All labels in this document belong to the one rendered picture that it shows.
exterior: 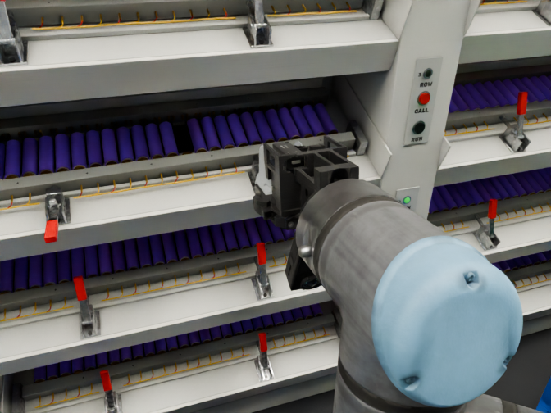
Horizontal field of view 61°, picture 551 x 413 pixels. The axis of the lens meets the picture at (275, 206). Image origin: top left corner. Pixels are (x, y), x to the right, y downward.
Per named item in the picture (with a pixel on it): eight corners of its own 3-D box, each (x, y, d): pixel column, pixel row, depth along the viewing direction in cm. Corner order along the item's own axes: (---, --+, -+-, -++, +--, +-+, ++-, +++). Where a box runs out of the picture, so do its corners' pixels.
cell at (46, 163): (55, 144, 67) (56, 178, 63) (40, 146, 66) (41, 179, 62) (51, 134, 65) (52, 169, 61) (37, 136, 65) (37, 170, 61)
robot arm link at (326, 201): (412, 285, 40) (306, 310, 38) (383, 259, 44) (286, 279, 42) (420, 186, 37) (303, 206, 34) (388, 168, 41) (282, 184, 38)
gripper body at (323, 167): (326, 133, 51) (382, 164, 40) (326, 206, 54) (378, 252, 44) (257, 142, 49) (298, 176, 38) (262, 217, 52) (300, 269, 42)
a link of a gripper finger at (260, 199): (280, 177, 56) (310, 201, 49) (281, 191, 57) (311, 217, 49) (243, 183, 55) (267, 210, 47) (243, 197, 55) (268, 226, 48)
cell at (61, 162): (70, 142, 67) (72, 175, 63) (56, 143, 67) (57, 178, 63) (67, 133, 66) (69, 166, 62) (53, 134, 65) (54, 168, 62)
